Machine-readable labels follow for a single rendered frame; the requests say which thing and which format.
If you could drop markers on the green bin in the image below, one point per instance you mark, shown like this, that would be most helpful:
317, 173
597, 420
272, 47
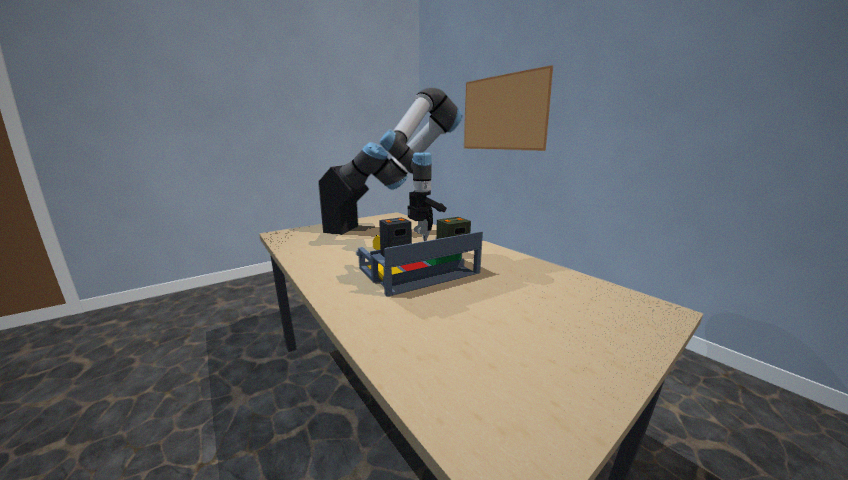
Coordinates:
444, 259

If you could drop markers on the grey metal shelf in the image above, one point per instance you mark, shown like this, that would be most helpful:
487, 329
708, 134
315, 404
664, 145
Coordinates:
405, 267

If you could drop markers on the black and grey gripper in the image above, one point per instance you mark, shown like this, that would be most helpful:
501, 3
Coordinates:
417, 212

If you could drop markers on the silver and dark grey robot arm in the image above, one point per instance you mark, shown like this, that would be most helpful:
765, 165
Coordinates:
445, 117

